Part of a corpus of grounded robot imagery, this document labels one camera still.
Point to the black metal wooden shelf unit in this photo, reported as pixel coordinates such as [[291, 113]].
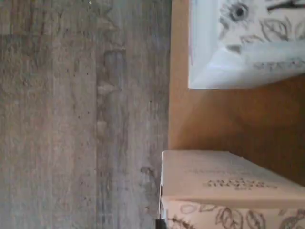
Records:
[[214, 119]]

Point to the white box green strip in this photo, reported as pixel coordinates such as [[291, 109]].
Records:
[[226, 181]]

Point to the white box pink strip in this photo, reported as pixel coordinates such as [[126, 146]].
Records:
[[238, 47]]

